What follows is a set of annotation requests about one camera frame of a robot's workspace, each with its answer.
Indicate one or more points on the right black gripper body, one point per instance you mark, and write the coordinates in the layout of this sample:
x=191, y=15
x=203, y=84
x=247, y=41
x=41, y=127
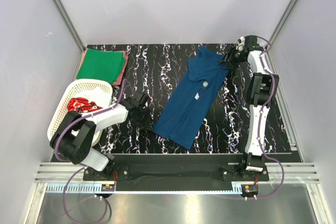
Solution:
x=234, y=58

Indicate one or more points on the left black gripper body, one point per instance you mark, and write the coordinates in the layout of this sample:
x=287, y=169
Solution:
x=143, y=120

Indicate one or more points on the blue t shirt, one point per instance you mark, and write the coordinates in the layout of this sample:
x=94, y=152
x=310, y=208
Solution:
x=189, y=104

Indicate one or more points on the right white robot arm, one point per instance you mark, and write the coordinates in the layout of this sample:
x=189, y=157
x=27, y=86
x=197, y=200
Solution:
x=260, y=95

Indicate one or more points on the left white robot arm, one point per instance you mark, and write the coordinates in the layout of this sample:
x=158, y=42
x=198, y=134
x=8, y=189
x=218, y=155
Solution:
x=73, y=138

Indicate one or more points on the folded pink t shirt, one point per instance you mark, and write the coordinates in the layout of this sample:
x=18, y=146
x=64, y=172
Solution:
x=124, y=61

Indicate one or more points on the white plastic laundry basket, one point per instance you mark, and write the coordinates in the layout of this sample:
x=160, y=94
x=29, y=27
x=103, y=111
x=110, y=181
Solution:
x=92, y=90

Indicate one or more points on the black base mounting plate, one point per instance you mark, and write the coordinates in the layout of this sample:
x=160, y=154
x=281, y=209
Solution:
x=127, y=167

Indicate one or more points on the folded green t shirt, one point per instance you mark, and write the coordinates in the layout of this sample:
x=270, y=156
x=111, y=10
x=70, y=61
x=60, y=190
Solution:
x=101, y=62

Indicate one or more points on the red and white t shirt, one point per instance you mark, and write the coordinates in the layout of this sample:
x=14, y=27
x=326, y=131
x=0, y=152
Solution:
x=82, y=105

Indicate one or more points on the left small electronics board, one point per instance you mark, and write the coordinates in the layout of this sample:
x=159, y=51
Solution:
x=108, y=187

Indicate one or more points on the small electronics board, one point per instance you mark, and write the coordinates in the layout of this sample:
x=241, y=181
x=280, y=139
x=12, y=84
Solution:
x=108, y=187
x=249, y=189

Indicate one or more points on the right small electronics board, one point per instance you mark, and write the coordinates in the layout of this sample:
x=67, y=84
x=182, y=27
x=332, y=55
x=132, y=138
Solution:
x=249, y=189

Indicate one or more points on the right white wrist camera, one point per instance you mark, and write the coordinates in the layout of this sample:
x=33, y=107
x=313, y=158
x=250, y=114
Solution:
x=241, y=43

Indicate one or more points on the white slotted cable duct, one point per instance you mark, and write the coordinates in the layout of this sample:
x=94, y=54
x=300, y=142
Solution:
x=85, y=188

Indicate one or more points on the left aluminium frame post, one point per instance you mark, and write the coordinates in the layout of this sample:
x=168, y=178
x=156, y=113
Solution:
x=68, y=23

